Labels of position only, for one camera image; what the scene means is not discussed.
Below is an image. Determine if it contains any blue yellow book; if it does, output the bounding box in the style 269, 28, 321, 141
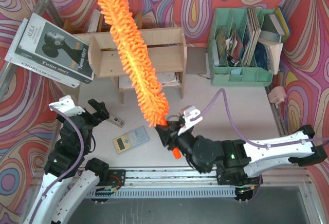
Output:
262, 6, 291, 44

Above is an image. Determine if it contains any black and white stapler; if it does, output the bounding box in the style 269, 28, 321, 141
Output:
106, 114, 125, 128

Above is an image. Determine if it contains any spiral notebook on lower shelf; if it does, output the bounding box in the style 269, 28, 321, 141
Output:
119, 72, 180, 89

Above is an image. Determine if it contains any wooden bookshelf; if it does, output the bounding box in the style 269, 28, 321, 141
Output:
75, 27, 187, 103

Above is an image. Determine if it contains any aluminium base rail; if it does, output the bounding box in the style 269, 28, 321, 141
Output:
109, 166, 313, 188

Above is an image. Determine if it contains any orange microfiber duster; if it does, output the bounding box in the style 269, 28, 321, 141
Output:
93, 0, 182, 160

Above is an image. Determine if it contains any grey pocket calculator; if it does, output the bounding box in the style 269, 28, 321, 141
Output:
113, 126, 150, 154

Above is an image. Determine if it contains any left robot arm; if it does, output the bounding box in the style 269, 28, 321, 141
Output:
24, 95, 110, 223

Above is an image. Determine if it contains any green desk organizer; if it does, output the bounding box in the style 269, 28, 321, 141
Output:
207, 6, 273, 87

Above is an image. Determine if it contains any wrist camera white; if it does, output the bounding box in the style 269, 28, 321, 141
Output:
178, 106, 203, 136
49, 95, 85, 117

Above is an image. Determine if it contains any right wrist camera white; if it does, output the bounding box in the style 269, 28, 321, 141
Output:
178, 106, 203, 136

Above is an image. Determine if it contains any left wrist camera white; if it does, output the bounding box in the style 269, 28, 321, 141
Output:
49, 95, 85, 117

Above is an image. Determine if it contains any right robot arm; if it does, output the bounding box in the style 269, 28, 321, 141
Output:
155, 121, 327, 186

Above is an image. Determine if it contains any Twins story magazine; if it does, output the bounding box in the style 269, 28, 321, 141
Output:
15, 13, 94, 84

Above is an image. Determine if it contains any open book beside organizer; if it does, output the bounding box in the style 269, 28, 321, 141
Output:
258, 38, 283, 75

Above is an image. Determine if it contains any grey brown mat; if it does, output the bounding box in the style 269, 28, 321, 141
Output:
186, 47, 207, 74

